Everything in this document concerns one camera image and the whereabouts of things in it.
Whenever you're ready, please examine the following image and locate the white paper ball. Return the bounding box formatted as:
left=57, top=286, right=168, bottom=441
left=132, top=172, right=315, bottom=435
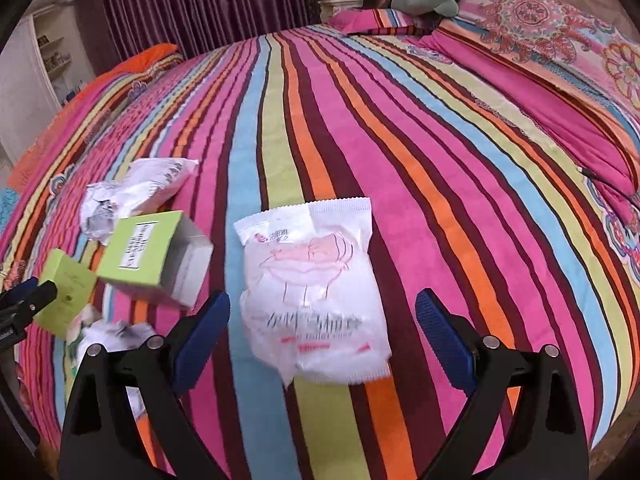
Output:
left=64, top=303, right=158, bottom=418

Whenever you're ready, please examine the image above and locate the colourful striped bed sheet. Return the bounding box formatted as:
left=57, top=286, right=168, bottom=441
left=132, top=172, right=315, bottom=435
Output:
left=1, top=24, right=639, bottom=479

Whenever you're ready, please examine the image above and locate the white printed plastic bag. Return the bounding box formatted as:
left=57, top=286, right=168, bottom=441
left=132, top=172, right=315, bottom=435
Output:
left=234, top=197, right=392, bottom=385

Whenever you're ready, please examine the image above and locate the white shelf cabinet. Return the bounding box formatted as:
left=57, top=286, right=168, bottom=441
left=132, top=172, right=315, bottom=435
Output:
left=1, top=0, right=96, bottom=165

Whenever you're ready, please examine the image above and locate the floral patterned quilt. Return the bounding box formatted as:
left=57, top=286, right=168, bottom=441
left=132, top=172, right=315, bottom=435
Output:
left=418, top=0, right=639, bottom=272

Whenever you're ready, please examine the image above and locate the white plastic wrapper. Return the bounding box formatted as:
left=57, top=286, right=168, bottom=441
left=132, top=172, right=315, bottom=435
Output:
left=79, top=157, right=200, bottom=246

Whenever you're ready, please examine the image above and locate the purple curtain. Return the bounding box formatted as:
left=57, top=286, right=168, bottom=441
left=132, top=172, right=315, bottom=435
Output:
left=75, top=0, right=320, bottom=75

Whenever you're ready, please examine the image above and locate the small green cardboard box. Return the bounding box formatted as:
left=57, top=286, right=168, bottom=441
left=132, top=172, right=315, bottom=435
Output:
left=35, top=248, right=98, bottom=339

